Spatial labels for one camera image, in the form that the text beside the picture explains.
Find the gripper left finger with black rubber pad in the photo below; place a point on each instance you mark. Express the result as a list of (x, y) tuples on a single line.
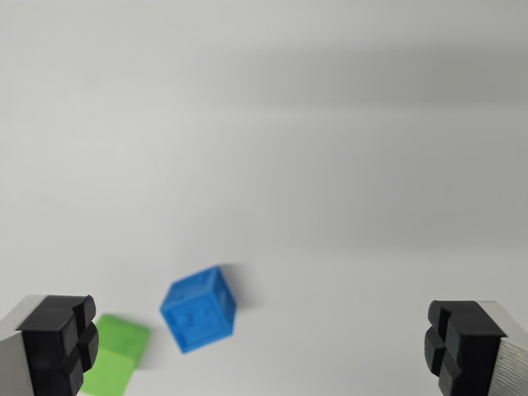
[(45, 346)]

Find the gripper right finger with black rubber pad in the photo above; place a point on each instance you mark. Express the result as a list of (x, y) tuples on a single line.
[(474, 350)]

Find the blue embossed cube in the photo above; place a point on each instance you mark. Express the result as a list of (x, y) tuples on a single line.
[(198, 313)]

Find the green embossed cube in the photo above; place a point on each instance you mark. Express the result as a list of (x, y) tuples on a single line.
[(115, 354)]

